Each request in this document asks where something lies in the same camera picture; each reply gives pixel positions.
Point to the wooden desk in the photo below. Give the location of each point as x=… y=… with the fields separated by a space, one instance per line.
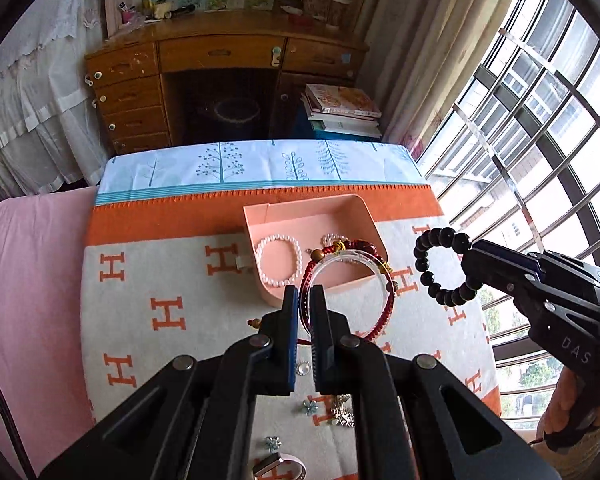
x=215 y=52

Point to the rose gold band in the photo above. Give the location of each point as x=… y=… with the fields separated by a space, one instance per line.
x=280 y=460

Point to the beige curtain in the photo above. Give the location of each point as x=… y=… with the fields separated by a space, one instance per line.
x=430 y=35

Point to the silver rhinestone brooch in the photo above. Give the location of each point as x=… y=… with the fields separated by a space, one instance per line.
x=341 y=411

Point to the clear bangle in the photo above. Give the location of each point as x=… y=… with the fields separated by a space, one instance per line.
x=352 y=259

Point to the person's right hand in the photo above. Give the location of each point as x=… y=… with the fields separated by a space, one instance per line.
x=560 y=402

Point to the stack of books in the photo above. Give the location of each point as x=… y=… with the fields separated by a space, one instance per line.
x=342 y=110

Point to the dark bin with white rim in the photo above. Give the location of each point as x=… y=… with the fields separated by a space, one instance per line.
x=235 y=110

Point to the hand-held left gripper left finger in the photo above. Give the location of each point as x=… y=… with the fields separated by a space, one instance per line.
x=290 y=320

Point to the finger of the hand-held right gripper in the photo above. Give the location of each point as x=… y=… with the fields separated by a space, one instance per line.
x=510 y=257
x=500 y=277

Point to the white lace bed cover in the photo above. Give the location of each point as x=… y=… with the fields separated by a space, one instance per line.
x=35 y=85

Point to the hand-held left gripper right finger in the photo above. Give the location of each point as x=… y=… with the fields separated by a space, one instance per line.
x=317 y=320

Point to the pink jewelry box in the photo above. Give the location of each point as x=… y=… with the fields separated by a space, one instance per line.
x=300 y=222

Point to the blue flower earring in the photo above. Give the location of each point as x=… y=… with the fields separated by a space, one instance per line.
x=272 y=443
x=308 y=406

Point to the blue tree print sheet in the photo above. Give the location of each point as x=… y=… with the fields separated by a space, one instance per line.
x=260 y=160

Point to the round crystal stud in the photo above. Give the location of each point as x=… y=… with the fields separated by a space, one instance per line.
x=304 y=369

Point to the pink quilt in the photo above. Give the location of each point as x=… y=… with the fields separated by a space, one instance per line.
x=30 y=285

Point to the window grille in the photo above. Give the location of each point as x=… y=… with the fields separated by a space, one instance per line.
x=530 y=110

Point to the white teal drawer lock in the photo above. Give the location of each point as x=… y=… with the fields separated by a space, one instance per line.
x=275 y=56

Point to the orange letter print blanket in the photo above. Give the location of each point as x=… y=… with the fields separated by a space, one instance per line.
x=180 y=270

